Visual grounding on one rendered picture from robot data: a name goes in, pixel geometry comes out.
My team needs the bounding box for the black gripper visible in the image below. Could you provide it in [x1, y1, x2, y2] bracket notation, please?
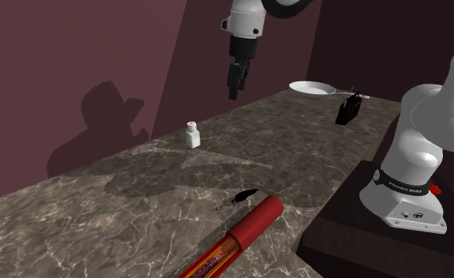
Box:
[227, 35, 258, 101]

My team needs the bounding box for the white frying pan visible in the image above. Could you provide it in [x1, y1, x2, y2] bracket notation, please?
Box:
[288, 80, 371, 100]

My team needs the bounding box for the small white bottle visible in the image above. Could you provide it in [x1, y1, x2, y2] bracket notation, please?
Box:
[185, 121, 202, 150]

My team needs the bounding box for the black radio with antenna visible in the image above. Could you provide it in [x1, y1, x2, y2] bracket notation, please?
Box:
[334, 62, 370, 126]

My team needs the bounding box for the small black object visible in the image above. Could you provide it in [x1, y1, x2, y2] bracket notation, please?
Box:
[230, 188, 260, 205]

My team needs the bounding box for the red capped tube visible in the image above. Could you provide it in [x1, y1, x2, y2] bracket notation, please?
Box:
[175, 194, 285, 278]

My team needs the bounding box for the dark robot stand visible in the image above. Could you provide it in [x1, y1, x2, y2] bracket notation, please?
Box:
[295, 160, 454, 278]

